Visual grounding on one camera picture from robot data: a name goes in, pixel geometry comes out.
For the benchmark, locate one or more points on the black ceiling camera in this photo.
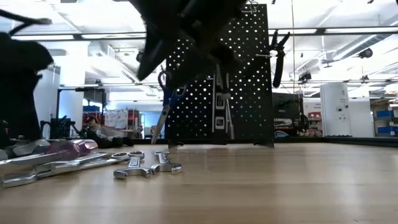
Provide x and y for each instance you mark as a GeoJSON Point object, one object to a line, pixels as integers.
{"type": "Point", "coordinates": [366, 53]}

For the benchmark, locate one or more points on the shelf with blue bins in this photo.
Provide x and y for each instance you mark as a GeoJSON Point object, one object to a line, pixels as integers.
{"type": "Point", "coordinates": [385, 113]}

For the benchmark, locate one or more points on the black crate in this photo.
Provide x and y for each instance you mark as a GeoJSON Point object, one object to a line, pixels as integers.
{"type": "Point", "coordinates": [62, 127]}

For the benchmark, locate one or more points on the person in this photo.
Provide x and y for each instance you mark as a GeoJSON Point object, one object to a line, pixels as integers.
{"type": "Point", "coordinates": [92, 123]}

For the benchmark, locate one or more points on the black perforated pegboard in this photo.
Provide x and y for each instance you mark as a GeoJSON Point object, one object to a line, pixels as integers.
{"type": "Point", "coordinates": [255, 102]}

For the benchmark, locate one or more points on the short silver peg hook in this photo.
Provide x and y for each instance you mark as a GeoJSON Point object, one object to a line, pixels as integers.
{"type": "Point", "coordinates": [264, 56]}

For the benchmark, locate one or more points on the black equipment stand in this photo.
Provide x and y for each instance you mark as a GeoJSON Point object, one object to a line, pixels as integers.
{"type": "Point", "coordinates": [287, 109]}

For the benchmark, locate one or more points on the long silver combination wrench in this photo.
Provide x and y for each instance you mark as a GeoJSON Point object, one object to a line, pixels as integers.
{"type": "Point", "coordinates": [18, 181]}

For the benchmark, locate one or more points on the black pliers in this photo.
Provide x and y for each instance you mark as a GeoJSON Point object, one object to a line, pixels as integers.
{"type": "Point", "coordinates": [280, 68]}

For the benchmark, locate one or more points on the black aluminium table frame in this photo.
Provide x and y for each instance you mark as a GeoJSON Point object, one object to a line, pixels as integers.
{"type": "Point", "coordinates": [342, 140]}

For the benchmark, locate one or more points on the white cabinet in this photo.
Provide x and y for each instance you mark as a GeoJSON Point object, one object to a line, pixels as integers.
{"type": "Point", "coordinates": [335, 118]}

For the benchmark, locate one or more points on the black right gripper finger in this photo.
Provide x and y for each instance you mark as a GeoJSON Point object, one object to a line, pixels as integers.
{"type": "Point", "coordinates": [189, 68]}
{"type": "Point", "coordinates": [152, 53]}

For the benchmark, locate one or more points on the black work glove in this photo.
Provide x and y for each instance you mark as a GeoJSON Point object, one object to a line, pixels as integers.
{"type": "Point", "coordinates": [102, 143]}

